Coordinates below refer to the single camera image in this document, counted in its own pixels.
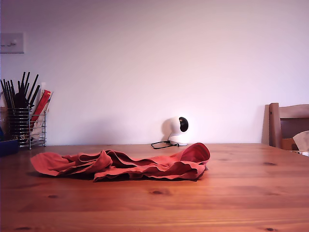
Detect red underwear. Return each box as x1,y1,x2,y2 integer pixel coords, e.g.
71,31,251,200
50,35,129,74
30,142,211,183

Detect red chopstick packet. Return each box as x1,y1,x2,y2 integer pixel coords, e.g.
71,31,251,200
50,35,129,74
31,89,52,121

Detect wooden chair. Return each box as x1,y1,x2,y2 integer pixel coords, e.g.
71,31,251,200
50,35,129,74
261,102,309,152

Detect black chopstick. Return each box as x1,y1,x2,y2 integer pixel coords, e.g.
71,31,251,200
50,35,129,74
29,84,41,108
0,79,13,109
19,72,26,95
27,74,39,104
23,72,30,94

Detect orange cardboard box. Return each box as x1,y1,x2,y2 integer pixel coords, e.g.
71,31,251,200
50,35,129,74
281,137,299,151

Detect blue box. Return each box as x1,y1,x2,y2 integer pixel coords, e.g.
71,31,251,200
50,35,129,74
0,139,19,157

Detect white tissue paper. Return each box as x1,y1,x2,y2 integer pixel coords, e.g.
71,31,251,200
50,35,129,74
292,130,309,152

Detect white round security camera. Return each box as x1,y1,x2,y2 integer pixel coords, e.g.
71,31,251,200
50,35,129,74
162,116,190,146

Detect black security camera cable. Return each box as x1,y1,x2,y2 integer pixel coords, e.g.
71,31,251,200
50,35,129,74
151,140,181,149

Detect metal wire utensil holder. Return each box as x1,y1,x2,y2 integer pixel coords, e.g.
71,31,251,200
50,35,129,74
7,107,47,150

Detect white light switch plate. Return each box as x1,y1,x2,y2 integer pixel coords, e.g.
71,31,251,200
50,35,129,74
0,32,25,54

